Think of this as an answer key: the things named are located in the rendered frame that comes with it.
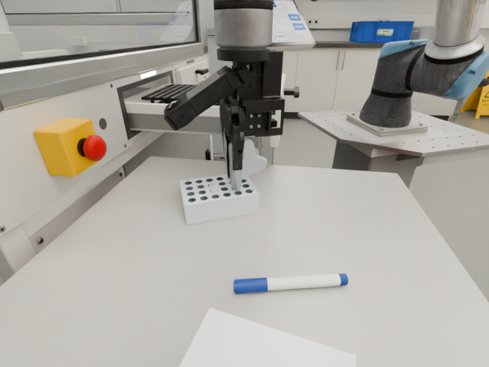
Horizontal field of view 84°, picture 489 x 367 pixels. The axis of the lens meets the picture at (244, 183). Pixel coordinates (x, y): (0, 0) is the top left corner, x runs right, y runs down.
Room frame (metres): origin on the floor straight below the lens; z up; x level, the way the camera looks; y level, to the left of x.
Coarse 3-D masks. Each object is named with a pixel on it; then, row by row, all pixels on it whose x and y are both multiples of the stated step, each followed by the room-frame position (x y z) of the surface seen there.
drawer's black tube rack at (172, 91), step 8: (168, 88) 0.74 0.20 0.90; (176, 88) 0.74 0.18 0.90; (184, 88) 0.74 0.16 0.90; (192, 88) 0.75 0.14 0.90; (144, 96) 0.65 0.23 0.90; (152, 96) 0.64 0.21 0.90; (160, 96) 0.64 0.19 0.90; (168, 96) 0.64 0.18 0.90; (176, 96) 0.65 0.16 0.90; (216, 104) 0.69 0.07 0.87
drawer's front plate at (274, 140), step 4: (284, 76) 0.75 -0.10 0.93; (284, 80) 0.69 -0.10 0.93; (284, 84) 0.66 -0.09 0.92; (284, 88) 0.69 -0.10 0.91; (284, 96) 0.75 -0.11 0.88; (276, 112) 0.53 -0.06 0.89; (280, 112) 0.53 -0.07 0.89; (272, 116) 0.53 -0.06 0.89; (276, 116) 0.53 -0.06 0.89; (280, 116) 0.54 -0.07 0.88; (280, 120) 0.56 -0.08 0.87; (272, 136) 0.53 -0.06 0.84; (276, 136) 0.53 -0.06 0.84; (272, 140) 0.53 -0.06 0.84; (276, 140) 0.53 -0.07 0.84; (272, 144) 0.53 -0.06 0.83; (276, 144) 0.53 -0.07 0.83
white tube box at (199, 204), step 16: (224, 176) 0.44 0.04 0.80; (192, 192) 0.39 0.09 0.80; (208, 192) 0.39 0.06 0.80; (224, 192) 0.39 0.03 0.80; (240, 192) 0.39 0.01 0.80; (256, 192) 0.39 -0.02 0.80; (192, 208) 0.35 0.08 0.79; (208, 208) 0.36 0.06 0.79; (224, 208) 0.37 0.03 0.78; (240, 208) 0.37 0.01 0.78; (256, 208) 0.38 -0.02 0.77
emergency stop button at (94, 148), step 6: (90, 138) 0.38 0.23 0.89; (96, 138) 0.39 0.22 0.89; (102, 138) 0.40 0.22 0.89; (84, 144) 0.38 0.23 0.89; (90, 144) 0.38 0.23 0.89; (96, 144) 0.38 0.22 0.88; (102, 144) 0.40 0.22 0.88; (84, 150) 0.37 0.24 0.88; (90, 150) 0.37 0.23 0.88; (96, 150) 0.38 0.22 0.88; (102, 150) 0.39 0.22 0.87; (90, 156) 0.37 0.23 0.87; (96, 156) 0.38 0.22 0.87; (102, 156) 0.39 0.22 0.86
